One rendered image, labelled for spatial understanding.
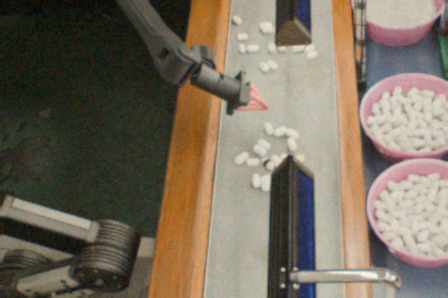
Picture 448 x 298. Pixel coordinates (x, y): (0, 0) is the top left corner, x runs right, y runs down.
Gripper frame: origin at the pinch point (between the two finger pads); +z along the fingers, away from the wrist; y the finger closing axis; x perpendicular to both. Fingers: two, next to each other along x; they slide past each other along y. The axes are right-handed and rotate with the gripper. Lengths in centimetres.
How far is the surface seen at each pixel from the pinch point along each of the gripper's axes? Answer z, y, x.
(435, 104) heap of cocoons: 37.2, 4.7, -21.6
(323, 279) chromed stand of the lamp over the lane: -9, -63, -31
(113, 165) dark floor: -1, 49, 107
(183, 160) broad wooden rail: -12.1, -11.2, 17.3
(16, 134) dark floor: -35, 68, 136
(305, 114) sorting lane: 12.3, 4.0, -0.1
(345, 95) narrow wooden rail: 18.7, 7.5, -8.7
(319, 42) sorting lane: 15.6, 30.7, -3.0
